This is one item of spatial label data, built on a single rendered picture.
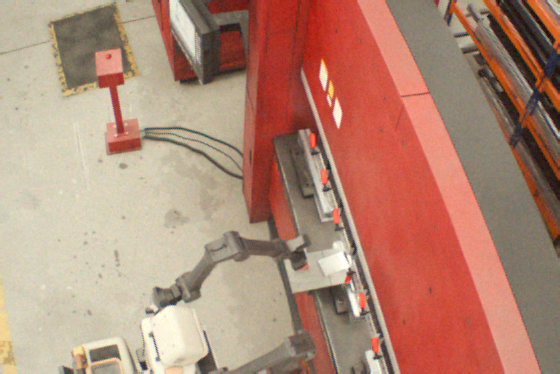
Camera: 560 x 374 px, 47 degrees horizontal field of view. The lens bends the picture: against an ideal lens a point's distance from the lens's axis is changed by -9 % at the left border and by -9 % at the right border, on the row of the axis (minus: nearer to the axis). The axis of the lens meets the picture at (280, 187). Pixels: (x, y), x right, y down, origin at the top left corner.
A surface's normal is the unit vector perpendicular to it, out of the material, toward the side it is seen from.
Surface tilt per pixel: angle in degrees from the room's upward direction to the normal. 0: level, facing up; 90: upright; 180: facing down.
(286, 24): 90
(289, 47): 90
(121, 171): 0
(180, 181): 0
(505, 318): 0
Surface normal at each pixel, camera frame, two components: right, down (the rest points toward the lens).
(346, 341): 0.06, -0.55
